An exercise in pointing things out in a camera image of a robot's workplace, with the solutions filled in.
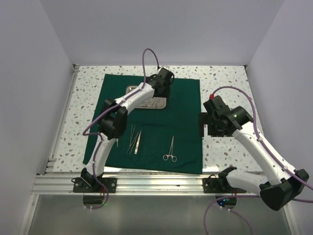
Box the dark green surgical cloth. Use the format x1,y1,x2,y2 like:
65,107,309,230
82,74,203,175

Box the steel ring-handle hemostat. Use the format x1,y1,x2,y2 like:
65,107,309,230
163,136,177,163

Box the thin steel tweezers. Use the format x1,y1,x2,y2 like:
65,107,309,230
126,132,140,154
130,125,135,143

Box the wide steel tweezers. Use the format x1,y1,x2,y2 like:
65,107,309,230
134,130,142,154

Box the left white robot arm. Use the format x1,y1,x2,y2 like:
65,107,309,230
72,68,175,193

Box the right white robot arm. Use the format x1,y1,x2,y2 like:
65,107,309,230
198,95,309,211

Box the steel instrument tray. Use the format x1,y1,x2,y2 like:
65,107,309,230
118,83,167,111

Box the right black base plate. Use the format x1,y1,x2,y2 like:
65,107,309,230
202,177,247,194

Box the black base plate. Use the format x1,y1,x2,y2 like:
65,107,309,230
71,177,117,193
202,177,247,194

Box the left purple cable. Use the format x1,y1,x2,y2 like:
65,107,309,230
82,48,161,210

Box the purple cable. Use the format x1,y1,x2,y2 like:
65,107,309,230
82,48,161,210
204,86,313,235

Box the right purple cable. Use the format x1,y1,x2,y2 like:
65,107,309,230
204,86,313,235

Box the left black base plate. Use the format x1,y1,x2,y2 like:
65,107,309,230
71,177,117,193

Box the left side aluminium rail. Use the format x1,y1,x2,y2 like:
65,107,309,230
44,64,80,174

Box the aluminium mounting rail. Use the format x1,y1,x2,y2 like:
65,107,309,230
32,171,287,196

